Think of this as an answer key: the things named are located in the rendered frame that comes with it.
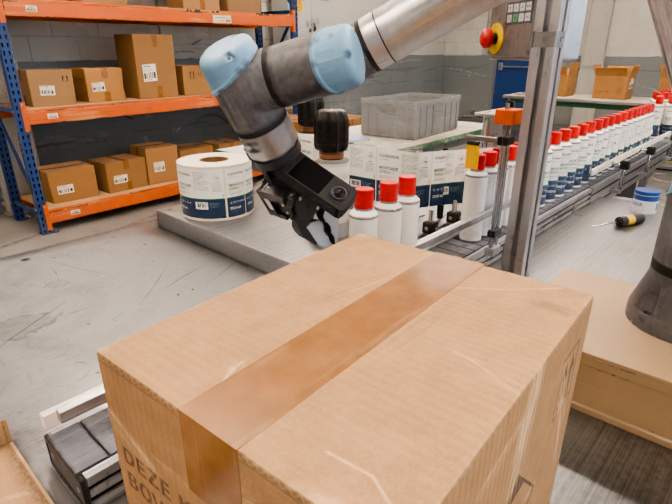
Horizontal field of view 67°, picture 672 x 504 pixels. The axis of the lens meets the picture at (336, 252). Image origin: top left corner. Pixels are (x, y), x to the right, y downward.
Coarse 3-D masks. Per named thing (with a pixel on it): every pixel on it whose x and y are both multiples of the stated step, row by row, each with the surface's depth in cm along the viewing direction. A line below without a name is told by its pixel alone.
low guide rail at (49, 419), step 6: (456, 222) 122; (444, 228) 118; (432, 234) 114; (102, 384) 63; (90, 390) 62; (78, 396) 61; (66, 402) 60; (54, 408) 59; (42, 414) 58; (48, 414) 58; (54, 414) 59; (42, 420) 58; (48, 420) 58; (54, 420) 59; (48, 426) 58; (54, 426) 59
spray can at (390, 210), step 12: (384, 180) 91; (384, 192) 90; (396, 192) 90; (384, 204) 90; (396, 204) 90; (384, 216) 90; (396, 216) 90; (384, 228) 91; (396, 228) 91; (396, 240) 92
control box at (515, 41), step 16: (512, 0) 95; (576, 0) 89; (496, 16) 101; (576, 16) 90; (496, 32) 102; (512, 32) 96; (528, 32) 91; (576, 32) 91; (496, 48) 102; (512, 48) 97; (528, 48) 92; (576, 48) 93
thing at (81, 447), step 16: (576, 192) 161; (544, 208) 145; (448, 240) 121; (464, 256) 111; (96, 416) 63; (64, 432) 60; (80, 432) 60; (96, 432) 60; (112, 432) 60; (64, 448) 58; (80, 448) 58; (96, 448) 58; (112, 448) 58; (80, 464) 56; (96, 464) 56
